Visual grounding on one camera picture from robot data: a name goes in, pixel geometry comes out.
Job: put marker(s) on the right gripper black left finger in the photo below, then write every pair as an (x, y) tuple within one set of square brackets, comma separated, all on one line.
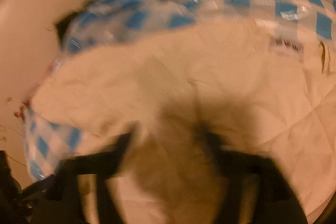
[(78, 191)]

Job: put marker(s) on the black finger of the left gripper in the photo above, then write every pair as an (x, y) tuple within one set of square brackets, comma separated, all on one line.
[(17, 204)]

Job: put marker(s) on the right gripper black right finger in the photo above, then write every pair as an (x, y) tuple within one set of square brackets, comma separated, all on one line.
[(273, 200)]

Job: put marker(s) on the white quilted padded coat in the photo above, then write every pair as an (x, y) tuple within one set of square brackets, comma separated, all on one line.
[(262, 95)]

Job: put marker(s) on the blue white checkered plastic sheet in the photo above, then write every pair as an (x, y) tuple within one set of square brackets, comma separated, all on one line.
[(110, 22)]

